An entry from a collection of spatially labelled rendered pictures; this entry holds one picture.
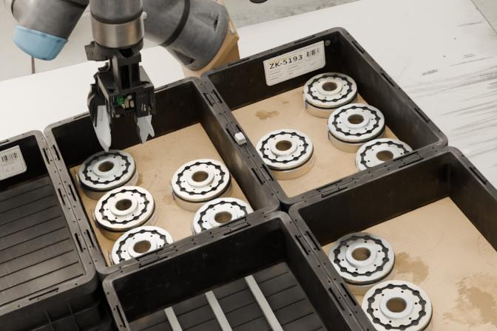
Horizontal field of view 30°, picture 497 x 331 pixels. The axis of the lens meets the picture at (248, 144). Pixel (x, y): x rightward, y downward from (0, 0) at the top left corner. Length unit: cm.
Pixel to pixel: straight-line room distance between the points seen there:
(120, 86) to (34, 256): 39
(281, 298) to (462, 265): 28
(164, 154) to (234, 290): 36
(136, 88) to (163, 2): 48
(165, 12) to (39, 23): 48
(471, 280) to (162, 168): 59
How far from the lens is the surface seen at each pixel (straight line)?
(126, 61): 134
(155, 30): 185
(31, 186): 174
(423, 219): 155
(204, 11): 189
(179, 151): 172
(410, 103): 161
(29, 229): 166
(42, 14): 141
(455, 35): 217
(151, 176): 168
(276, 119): 175
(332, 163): 165
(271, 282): 147
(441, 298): 144
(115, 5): 131
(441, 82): 203
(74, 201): 153
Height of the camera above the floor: 194
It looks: 41 degrees down
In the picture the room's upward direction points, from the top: 9 degrees counter-clockwise
